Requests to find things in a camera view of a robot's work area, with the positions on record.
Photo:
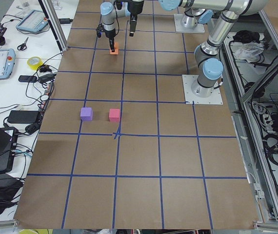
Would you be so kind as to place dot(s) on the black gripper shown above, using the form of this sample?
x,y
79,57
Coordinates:
x,y
134,10
109,33

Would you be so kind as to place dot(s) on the orange foam cube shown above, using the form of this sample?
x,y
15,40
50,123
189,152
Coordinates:
x,y
116,49

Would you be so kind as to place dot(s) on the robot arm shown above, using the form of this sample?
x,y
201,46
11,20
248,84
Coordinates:
x,y
112,10
210,68

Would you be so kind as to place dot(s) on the red foam cube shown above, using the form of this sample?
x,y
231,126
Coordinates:
x,y
114,115

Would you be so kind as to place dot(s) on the purple foam cube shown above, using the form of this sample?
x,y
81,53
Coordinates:
x,y
86,114

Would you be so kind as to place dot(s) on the teach pendant far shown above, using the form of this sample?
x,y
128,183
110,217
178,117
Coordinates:
x,y
34,22

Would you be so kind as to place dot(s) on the yellow tape roll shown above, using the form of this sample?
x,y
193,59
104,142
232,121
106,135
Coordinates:
x,y
34,63

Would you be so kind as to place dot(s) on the black phone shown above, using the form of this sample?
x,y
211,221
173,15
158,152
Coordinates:
x,y
27,79

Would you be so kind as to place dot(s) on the black power adapter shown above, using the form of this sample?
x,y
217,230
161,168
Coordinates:
x,y
22,117

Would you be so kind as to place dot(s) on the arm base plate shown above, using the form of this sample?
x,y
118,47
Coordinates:
x,y
196,94
186,24

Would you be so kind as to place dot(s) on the aluminium frame post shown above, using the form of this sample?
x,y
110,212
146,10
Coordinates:
x,y
54,23

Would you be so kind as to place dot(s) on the black handled scissors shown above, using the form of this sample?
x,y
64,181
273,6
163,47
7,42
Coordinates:
x,y
23,46

